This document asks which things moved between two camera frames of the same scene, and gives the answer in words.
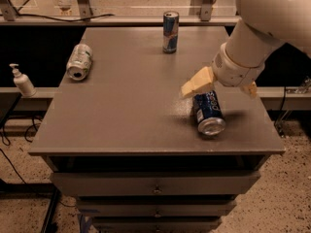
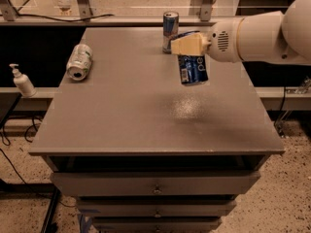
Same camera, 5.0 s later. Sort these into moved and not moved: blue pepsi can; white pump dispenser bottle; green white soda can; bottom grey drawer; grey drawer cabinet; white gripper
Moved: white gripper; blue pepsi can
Not moved: grey drawer cabinet; bottom grey drawer; white pump dispenser bottle; green white soda can
